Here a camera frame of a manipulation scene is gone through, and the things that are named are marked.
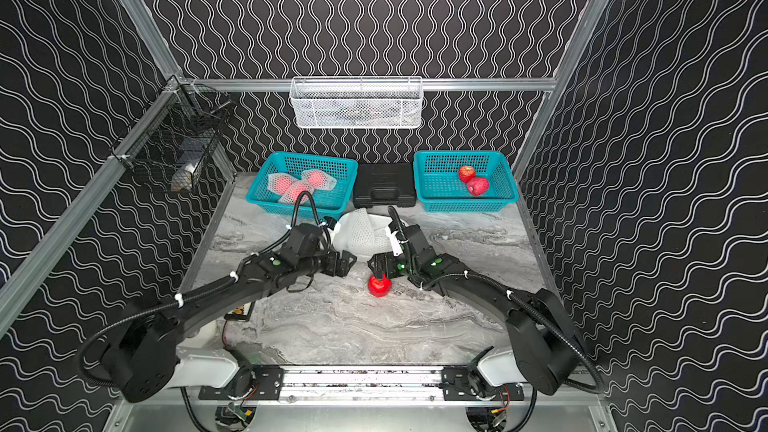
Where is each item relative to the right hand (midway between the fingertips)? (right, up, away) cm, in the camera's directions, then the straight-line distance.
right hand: (382, 259), depth 86 cm
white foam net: (-6, +6, +7) cm, 11 cm away
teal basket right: (+22, +22, +31) cm, 44 cm away
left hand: (-10, +3, -2) cm, 11 cm away
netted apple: (-38, +24, +24) cm, 51 cm away
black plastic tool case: (+1, +23, +24) cm, 33 cm away
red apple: (+32, +28, +28) cm, 51 cm away
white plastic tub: (0, +4, +9) cm, 10 cm away
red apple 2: (+35, +23, +24) cm, 48 cm away
